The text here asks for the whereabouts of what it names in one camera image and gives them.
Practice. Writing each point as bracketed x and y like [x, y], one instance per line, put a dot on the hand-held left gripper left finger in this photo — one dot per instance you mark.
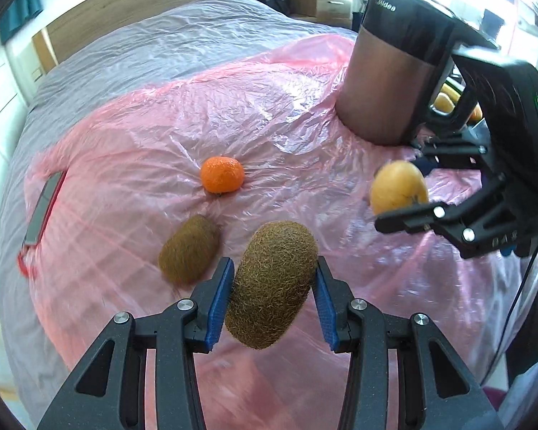
[219, 304]

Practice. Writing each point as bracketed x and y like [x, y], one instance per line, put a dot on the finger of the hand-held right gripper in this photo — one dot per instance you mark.
[403, 221]
[426, 163]

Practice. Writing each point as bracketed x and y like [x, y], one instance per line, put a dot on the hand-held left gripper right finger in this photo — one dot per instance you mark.
[325, 309]

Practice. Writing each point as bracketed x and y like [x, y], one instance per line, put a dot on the yellow round fruit green calyx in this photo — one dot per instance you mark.
[397, 183]

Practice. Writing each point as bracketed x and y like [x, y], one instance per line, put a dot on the large orange mandarin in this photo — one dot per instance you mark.
[475, 113]

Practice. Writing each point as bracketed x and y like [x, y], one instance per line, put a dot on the brown kiwi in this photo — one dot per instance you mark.
[188, 251]
[269, 282]

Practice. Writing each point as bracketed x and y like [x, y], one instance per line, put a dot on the bronze and black air fryer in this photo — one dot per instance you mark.
[385, 76]

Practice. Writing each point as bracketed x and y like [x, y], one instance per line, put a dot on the small orange mandarin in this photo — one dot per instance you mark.
[222, 174]

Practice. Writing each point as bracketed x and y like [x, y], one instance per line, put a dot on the pink plastic sheet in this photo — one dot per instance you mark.
[139, 143]

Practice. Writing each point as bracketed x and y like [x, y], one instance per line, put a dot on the wooden nightstand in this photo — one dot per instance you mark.
[323, 0]

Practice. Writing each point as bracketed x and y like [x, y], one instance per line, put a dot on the grey smartphone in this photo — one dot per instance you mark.
[42, 210]

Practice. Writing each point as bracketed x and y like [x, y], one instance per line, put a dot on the grey bed blanket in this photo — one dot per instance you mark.
[139, 45]

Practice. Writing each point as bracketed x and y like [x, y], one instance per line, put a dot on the white wardrobe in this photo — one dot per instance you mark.
[0, 98]

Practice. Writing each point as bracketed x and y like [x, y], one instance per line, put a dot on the wooden headboard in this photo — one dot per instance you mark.
[139, 4]

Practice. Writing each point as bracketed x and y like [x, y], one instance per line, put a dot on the teal curtain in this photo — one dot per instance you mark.
[20, 13]

